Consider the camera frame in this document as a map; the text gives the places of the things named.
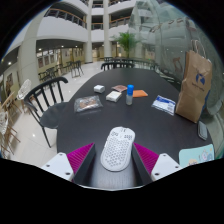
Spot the brown flat packet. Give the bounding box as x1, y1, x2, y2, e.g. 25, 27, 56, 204
111, 84, 128, 93

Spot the light blue cartoon mouse pad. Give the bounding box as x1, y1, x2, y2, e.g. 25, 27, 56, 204
178, 143, 215, 168

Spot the white and blue tissue packet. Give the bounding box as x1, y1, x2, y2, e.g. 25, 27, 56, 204
151, 95, 177, 116

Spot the flat white box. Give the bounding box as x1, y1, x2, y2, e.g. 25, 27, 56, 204
105, 90, 123, 103

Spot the clear plastic snack bag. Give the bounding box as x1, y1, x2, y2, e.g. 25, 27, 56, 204
73, 95, 104, 114

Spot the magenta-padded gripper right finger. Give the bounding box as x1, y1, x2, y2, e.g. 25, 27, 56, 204
131, 142, 184, 186

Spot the small bottle with blue cap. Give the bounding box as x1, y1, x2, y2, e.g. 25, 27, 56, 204
125, 84, 135, 106

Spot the light wooden chair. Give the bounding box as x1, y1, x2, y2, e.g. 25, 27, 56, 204
0, 92, 18, 114

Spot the small white box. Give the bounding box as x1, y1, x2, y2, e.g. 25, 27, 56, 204
93, 84, 106, 94

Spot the black chair behind table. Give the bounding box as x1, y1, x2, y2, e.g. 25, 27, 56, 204
100, 61, 136, 72

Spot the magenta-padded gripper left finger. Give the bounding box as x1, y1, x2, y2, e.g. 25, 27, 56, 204
40, 142, 98, 186

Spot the white perforated computer mouse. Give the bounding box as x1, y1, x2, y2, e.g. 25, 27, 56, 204
100, 126, 136, 173

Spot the group of black chairs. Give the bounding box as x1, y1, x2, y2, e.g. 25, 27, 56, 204
37, 59, 85, 83

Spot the brown paper bag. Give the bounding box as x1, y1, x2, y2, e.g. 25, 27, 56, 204
175, 39, 213, 124

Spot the white lattice chair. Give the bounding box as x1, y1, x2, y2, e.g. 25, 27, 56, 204
0, 111, 21, 158
16, 78, 33, 101

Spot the potted palm plant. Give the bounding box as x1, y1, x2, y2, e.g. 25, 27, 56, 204
114, 31, 141, 59

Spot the black spindle-back chair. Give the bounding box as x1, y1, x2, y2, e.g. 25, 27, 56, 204
22, 76, 69, 149

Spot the orange flat card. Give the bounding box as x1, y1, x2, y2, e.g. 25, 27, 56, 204
132, 89, 149, 98

